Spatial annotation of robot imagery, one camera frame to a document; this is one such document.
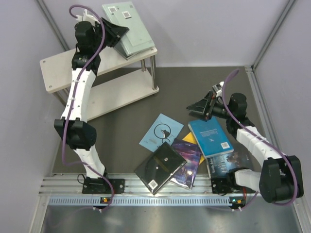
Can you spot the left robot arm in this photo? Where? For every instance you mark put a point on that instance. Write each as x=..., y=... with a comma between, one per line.
x=72, y=126

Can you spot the aluminium frame profile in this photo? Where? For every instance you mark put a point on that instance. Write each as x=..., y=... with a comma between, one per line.
x=52, y=23

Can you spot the black shiny book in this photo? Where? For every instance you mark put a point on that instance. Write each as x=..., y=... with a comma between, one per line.
x=156, y=170

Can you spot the yellow book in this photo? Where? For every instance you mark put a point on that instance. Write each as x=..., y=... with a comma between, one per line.
x=190, y=138

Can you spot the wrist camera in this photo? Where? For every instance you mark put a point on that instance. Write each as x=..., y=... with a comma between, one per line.
x=218, y=89
x=87, y=16

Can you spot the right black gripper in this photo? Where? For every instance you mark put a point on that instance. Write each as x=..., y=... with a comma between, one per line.
x=204, y=108

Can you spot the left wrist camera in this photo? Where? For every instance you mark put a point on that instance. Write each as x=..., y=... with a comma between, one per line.
x=87, y=16

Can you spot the slotted cable duct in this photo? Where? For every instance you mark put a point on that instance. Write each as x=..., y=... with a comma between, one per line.
x=140, y=201

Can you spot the purple Robinson Crusoe book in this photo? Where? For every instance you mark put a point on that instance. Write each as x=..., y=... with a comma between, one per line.
x=192, y=154

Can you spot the dark blue castle book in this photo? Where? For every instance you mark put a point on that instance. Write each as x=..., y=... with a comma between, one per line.
x=219, y=165

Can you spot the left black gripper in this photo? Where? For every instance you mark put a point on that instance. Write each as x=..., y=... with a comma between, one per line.
x=118, y=30

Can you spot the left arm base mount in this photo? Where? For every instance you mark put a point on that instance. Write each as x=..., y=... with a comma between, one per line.
x=100, y=186

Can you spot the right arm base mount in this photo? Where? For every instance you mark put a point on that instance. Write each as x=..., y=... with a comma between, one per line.
x=225, y=184

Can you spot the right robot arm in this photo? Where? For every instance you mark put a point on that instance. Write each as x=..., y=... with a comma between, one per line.
x=280, y=181

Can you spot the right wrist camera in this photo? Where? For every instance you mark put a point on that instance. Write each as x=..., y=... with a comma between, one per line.
x=218, y=89

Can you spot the blue paperback book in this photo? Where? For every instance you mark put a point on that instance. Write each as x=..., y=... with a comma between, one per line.
x=210, y=137

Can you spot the white two-tier shelf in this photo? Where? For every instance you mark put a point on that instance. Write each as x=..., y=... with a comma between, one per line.
x=119, y=81

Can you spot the pale green book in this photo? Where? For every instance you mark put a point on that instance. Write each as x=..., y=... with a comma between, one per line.
x=137, y=39

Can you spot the light blue cat book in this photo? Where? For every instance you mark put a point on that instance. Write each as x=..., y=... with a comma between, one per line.
x=164, y=129

